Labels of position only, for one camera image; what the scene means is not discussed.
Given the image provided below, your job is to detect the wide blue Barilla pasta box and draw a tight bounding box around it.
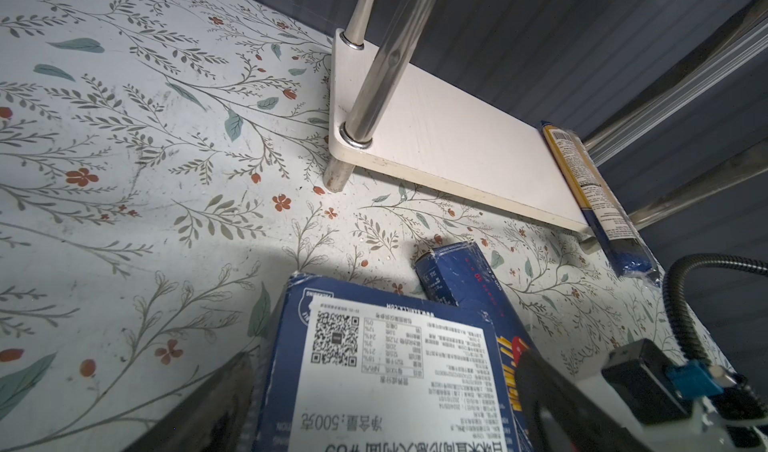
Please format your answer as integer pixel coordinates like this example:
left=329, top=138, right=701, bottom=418
left=252, top=273, right=530, bottom=451

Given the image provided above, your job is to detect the narrow blue Barilla spaghetti box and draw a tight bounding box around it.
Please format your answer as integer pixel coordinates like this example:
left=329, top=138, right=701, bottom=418
left=415, top=240, right=541, bottom=393

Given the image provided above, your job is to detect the blue-ended clear spaghetti bag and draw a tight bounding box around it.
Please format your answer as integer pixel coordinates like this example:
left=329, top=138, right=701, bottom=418
left=540, top=121, right=662, bottom=287

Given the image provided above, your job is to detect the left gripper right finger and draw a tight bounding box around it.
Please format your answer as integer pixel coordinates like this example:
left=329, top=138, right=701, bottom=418
left=515, top=350, right=648, bottom=451

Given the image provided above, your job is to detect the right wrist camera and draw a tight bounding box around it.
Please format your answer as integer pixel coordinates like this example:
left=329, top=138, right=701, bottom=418
left=576, top=339, right=767, bottom=451

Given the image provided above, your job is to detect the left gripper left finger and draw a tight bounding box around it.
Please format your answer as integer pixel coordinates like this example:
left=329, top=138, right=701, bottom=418
left=127, top=353, right=255, bottom=451

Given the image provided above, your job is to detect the black corrugated right cable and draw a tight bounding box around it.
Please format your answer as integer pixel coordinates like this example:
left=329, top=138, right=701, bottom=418
left=661, top=252, right=768, bottom=417

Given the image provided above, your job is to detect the white two-tier shelf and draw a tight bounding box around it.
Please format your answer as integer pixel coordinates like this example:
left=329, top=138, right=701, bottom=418
left=322, top=0, right=768, bottom=237

